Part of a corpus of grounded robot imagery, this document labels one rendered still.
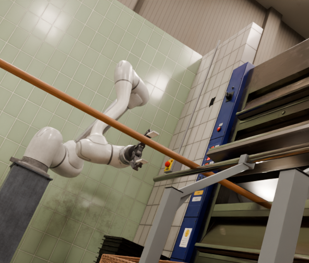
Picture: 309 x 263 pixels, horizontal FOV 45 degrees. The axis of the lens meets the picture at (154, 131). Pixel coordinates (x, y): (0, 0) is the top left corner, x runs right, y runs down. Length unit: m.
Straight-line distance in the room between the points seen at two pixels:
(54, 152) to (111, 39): 1.23
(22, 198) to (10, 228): 0.15
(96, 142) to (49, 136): 0.41
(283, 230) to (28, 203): 1.58
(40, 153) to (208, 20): 5.40
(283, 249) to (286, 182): 0.12
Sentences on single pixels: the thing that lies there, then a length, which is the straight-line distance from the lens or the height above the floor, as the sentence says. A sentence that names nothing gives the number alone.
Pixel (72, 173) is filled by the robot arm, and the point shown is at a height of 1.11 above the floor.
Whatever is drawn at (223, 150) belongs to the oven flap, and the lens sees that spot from 1.94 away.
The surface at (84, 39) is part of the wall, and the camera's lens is 2.99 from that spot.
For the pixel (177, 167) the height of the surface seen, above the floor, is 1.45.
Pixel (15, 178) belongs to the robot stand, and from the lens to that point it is 2.08.
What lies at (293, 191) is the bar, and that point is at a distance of 0.73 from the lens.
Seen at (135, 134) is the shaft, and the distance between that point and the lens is 1.52.
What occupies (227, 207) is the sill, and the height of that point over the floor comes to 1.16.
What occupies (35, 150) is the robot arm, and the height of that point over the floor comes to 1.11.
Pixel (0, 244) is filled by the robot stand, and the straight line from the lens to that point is 2.07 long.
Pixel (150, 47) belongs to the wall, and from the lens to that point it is 3.18.
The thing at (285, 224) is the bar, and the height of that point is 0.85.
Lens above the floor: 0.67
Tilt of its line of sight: 21 degrees up
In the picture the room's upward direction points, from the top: 22 degrees clockwise
